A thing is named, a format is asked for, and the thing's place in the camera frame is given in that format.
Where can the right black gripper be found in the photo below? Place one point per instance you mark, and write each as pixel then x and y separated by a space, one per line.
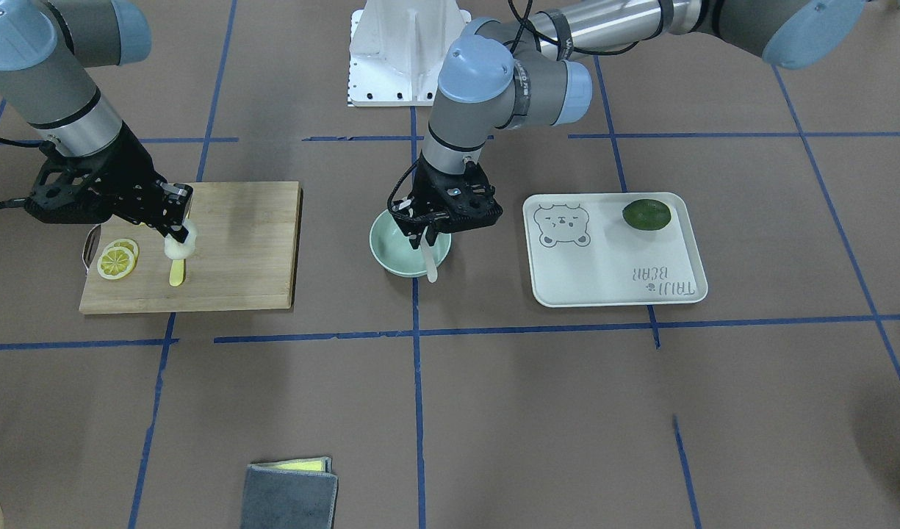
pixel 134 176

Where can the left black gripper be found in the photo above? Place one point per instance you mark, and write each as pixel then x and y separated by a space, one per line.
pixel 429 186

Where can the translucent white spoon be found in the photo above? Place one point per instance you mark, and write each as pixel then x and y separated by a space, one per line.
pixel 431 267

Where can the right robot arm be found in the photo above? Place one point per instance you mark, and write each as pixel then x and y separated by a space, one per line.
pixel 46 50

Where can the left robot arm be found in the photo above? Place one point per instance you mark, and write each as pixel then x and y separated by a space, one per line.
pixel 527 72

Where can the mint green bowl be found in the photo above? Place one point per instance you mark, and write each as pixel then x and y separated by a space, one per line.
pixel 391 249

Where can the yellow plastic knife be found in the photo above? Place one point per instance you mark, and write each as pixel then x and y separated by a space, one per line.
pixel 178 272

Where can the hidden lemon slice underneath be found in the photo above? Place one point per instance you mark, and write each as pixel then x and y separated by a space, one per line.
pixel 127 243

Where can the bamboo cutting board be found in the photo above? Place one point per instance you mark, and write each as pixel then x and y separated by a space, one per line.
pixel 244 257

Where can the cream bear serving tray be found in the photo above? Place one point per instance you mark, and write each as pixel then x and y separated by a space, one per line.
pixel 583 253

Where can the green avocado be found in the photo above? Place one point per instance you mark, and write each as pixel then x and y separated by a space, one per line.
pixel 647 214

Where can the grey folded cloth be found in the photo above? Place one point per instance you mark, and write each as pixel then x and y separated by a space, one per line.
pixel 297 493

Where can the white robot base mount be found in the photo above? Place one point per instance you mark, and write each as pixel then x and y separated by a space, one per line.
pixel 397 50

